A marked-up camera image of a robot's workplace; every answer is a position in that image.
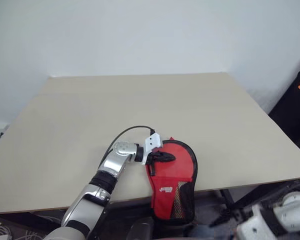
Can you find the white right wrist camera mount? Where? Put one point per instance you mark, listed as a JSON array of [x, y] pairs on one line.
[[255, 225]]

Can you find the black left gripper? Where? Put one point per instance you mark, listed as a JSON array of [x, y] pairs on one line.
[[153, 160]]

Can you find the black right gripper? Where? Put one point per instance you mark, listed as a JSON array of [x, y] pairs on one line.
[[240, 215]]

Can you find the large black bag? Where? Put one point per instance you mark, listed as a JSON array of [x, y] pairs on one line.
[[292, 117]]

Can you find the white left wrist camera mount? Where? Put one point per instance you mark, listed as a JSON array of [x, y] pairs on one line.
[[152, 141]]

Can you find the black and red paddle case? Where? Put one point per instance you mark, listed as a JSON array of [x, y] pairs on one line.
[[165, 197]]

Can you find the dark grey rounded shape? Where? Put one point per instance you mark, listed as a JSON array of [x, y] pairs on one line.
[[141, 228]]

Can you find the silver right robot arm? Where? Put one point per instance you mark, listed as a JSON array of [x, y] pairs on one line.
[[292, 210]]

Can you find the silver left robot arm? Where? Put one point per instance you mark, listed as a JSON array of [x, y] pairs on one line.
[[115, 162]]

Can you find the black metal table frame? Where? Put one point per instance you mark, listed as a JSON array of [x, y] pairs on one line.
[[226, 197]]

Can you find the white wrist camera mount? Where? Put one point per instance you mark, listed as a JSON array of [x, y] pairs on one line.
[[152, 141], [255, 225]]

